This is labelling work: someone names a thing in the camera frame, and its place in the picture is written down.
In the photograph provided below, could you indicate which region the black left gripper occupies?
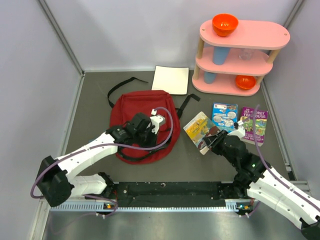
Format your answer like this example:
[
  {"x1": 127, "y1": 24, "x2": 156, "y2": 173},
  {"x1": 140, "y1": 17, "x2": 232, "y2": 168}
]
[{"x1": 134, "y1": 125, "x2": 160, "y2": 153}]

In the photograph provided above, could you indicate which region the yellow Brideshead Revisited book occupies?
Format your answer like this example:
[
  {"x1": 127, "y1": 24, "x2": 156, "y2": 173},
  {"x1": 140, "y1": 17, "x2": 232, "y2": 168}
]
[{"x1": 183, "y1": 111, "x2": 220, "y2": 155}]

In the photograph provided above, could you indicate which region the red student backpack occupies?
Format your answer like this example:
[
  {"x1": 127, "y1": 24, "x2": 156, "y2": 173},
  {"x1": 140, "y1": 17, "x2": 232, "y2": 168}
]
[{"x1": 107, "y1": 76, "x2": 201, "y2": 165}]

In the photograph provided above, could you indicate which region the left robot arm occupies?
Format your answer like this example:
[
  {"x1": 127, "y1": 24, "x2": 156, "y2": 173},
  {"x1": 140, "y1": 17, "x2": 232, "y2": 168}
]
[{"x1": 36, "y1": 113, "x2": 165, "y2": 207}]

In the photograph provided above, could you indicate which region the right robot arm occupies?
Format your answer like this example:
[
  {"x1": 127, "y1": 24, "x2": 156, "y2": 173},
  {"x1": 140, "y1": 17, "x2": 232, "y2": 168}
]
[{"x1": 203, "y1": 131, "x2": 320, "y2": 240}]

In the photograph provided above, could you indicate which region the blue comic book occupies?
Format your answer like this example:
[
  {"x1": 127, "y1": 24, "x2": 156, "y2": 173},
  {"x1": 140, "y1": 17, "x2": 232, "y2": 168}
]
[{"x1": 211, "y1": 102, "x2": 238, "y2": 133}]

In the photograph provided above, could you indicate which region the purple Treehouse book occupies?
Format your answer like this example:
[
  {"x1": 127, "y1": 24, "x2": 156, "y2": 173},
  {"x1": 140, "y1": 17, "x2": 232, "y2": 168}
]
[{"x1": 240, "y1": 107, "x2": 269, "y2": 147}]

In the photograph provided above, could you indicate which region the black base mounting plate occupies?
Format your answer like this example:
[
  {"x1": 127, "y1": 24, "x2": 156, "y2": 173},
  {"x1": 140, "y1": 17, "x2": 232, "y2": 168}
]
[{"x1": 100, "y1": 181, "x2": 250, "y2": 208}]

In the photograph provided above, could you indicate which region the blue cup bottom shelf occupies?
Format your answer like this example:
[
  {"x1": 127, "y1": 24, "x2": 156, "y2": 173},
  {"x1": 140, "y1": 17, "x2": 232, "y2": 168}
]
[{"x1": 203, "y1": 71, "x2": 217, "y2": 84}]

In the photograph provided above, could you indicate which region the blue cup shelf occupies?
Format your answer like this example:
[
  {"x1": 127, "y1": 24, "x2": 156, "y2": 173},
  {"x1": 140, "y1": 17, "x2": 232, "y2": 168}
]
[
  {"x1": 203, "y1": 71, "x2": 217, "y2": 84},
  {"x1": 212, "y1": 46, "x2": 230, "y2": 65}
]

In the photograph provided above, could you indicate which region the orange bowl bottom shelf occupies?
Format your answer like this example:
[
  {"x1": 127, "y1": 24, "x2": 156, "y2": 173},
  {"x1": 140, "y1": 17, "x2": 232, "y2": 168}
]
[{"x1": 235, "y1": 75, "x2": 257, "y2": 90}]

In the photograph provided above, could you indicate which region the orange bowl shelf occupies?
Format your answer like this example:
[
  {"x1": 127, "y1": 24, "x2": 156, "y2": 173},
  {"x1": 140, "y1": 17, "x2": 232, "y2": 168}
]
[
  {"x1": 235, "y1": 75, "x2": 257, "y2": 90},
  {"x1": 212, "y1": 13, "x2": 239, "y2": 37}
]

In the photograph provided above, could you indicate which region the pink three-tier shelf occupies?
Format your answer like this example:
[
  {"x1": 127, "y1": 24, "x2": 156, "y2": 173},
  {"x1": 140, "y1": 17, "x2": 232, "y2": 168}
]
[{"x1": 192, "y1": 20, "x2": 291, "y2": 97}]

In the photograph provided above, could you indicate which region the blue cup middle shelf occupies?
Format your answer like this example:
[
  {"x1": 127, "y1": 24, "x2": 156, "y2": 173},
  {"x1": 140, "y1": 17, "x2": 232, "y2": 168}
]
[{"x1": 212, "y1": 46, "x2": 230, "y2": 65}]

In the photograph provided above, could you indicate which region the clear glass cup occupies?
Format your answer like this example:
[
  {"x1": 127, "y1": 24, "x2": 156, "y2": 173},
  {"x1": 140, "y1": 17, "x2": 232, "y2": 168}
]
[{"x1": 238, "y1": 48, "x2": 255, "y2": 61}]

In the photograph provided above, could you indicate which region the orange bowl top shelf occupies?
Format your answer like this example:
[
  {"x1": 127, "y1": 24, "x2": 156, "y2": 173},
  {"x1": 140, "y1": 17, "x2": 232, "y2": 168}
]
[{"x1": 212, "y1": 13, "x2": 239, "y2": 37}]

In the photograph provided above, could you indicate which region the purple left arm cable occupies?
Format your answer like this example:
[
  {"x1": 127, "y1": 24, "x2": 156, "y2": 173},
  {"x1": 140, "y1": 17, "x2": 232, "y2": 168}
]
[{"x1": 29, "y1": 106, "x2": 174, "y2": 218}]

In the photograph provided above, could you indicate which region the slotted cable duct rail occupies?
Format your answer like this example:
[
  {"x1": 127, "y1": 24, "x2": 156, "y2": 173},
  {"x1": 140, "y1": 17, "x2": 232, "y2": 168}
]
[{"x1": 49, "y1": 198, "x2": 253, "y2": 213}]

